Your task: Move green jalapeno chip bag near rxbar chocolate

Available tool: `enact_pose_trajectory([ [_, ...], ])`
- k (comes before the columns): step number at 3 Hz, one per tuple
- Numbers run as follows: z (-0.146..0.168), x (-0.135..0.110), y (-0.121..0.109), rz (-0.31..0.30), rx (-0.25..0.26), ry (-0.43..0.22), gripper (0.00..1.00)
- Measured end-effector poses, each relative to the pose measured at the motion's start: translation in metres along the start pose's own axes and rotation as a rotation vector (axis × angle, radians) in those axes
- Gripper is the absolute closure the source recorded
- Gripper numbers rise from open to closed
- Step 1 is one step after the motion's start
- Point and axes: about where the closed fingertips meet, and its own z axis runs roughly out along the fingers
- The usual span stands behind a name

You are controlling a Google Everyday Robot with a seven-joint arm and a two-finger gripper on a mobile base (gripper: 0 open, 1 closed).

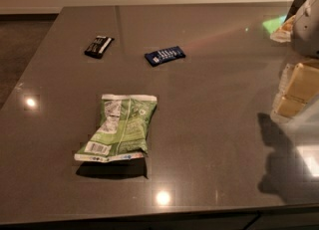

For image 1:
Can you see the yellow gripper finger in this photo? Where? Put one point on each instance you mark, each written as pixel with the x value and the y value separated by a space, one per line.
pixel 303 85
pixel 286 107

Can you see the dark object at table corner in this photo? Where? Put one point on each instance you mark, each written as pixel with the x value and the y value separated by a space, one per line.
pixel 299 0

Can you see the blue snack bar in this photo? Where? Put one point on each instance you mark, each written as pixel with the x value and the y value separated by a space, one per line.
pixel 164 55

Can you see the black rxbar chocolate bar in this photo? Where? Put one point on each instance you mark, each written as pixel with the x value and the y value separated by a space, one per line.
pixel 98 47

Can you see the green jalapeno chip bag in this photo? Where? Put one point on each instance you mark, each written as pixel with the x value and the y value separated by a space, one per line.
pixel 123 130

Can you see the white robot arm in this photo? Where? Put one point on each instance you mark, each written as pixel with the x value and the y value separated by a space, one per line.
pixel 302 32

